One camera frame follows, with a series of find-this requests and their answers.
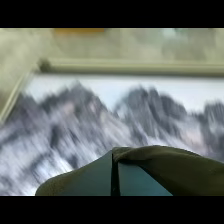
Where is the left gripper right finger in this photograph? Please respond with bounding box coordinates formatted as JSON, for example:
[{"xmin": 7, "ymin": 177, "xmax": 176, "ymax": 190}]
[{"xmin": 117, "ymin": 161, "xmax": 173, "ymax": 197}]

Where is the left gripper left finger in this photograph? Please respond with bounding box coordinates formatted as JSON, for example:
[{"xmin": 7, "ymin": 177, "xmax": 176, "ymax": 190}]
[{"xmin": 60, "ymin": 150, "xmax": 113, "ymax": 197}]

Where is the olive green garment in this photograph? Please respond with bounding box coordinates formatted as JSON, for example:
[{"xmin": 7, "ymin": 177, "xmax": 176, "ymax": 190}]
[{"xmin": 35, "ymin": 145, "xmax": 224, "ymax": 197}]

